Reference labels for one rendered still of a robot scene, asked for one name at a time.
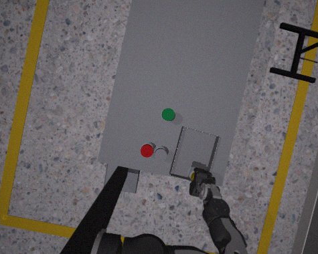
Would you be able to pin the clear bottle with grey cap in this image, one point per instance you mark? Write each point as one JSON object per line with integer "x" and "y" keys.
{"x": 160, "y": 153}

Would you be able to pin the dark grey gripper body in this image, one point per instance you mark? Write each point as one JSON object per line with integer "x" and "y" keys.
{"x": 200, "y": 177}

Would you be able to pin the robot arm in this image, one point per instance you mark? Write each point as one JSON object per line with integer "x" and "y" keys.
{"x": 226, "y": 237}

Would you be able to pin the clear glass bottle with yellow cap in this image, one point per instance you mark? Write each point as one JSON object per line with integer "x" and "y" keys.
{"x": 191, "y": 173}

